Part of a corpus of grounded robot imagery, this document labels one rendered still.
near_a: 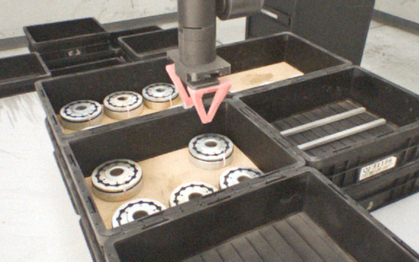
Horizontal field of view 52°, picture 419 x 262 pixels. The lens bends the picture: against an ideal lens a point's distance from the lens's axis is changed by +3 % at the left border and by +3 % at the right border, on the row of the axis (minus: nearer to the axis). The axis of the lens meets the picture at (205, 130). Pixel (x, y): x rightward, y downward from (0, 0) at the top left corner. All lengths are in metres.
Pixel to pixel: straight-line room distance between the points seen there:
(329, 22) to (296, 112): 1.47
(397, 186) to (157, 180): 0.56
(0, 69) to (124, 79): 1.16
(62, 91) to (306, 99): 0.65
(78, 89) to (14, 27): 2.88
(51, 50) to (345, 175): 1.83
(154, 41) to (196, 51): 1.82
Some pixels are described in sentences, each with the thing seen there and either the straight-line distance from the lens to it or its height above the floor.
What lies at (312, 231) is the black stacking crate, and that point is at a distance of 0.83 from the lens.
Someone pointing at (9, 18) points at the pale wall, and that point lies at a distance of 4.02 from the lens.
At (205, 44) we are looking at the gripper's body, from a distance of 0.63.
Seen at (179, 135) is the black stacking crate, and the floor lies 0.87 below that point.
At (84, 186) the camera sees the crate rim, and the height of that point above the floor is 0.93.
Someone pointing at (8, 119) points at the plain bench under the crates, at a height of 0.70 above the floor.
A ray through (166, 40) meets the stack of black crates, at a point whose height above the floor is 0.53.
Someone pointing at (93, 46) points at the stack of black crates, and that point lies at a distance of 2.48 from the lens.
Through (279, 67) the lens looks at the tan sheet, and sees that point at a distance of 1.43.
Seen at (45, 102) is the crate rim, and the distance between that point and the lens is 1.06.
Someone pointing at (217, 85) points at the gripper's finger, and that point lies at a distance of 0.63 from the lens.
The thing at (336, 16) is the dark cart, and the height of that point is 0.64.
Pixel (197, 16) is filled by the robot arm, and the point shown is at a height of 1.23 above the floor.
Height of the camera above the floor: 1.41
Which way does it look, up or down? 33 degrees down
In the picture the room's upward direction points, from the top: straight up
